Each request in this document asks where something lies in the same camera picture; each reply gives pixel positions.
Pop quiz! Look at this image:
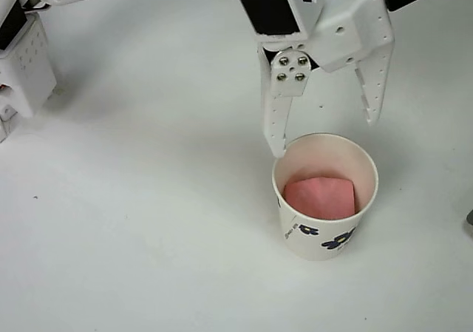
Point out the pink block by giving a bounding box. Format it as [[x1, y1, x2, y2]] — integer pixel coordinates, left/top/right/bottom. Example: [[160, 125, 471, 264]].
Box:
[[283, 176, 361, 221]]

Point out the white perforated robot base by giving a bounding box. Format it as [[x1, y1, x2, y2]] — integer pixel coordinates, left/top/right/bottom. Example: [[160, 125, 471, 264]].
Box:
[[0, 0, 58, 143]]

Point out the white paper cup flower print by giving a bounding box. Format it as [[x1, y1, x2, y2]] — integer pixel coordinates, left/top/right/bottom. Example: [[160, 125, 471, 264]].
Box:
[[272, 132, 380, 262]]

